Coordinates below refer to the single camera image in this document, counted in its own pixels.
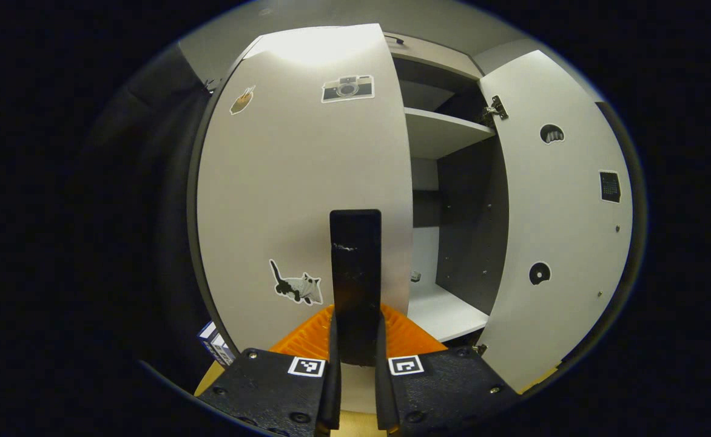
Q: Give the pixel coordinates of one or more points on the white cabinet door camera sticker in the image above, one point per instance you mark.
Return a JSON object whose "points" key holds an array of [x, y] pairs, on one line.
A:
{"points": [[295, 170]]}

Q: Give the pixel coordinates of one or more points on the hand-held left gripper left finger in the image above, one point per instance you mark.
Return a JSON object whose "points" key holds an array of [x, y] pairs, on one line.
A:
{"points": [[332, 400]]}

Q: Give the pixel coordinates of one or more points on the blue and white box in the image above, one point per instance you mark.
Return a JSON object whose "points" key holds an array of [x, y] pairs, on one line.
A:
{"points": [[216, 346]]}

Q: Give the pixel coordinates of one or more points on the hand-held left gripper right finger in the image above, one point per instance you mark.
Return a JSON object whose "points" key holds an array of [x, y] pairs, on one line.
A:
{"points": [[383, 400]]}

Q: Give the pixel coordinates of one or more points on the white cabinet door headphone sticker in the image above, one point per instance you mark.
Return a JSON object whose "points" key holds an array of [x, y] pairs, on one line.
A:
{"points": [[562, 243]]}

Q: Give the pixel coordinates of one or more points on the white double-door shoe cabinet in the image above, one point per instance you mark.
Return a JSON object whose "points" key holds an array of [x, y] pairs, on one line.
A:
{"points": [[471, 212]]}

